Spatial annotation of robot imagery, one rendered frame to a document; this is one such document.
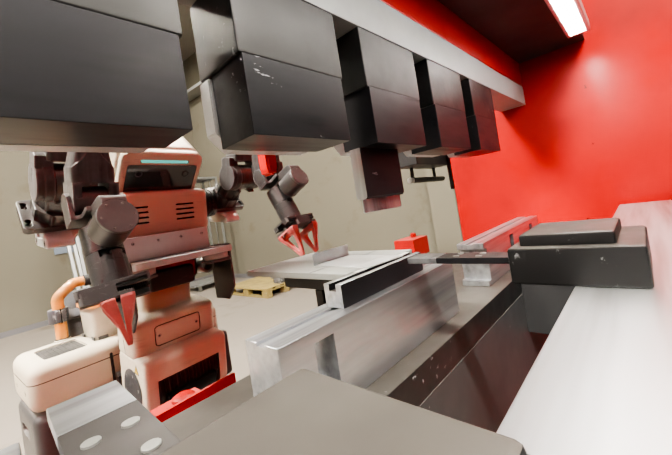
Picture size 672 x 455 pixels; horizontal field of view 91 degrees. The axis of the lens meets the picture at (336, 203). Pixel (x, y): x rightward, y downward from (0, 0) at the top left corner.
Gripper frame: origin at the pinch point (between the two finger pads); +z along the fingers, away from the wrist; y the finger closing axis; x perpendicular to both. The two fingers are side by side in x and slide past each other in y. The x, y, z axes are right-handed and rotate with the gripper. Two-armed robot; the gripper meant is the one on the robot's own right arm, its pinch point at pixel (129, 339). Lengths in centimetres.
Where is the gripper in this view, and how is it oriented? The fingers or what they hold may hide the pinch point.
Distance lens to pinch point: 65.3
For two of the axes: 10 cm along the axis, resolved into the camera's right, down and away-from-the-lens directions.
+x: -4.7, 4.3, 7.7
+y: 7.8, -2.1, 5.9
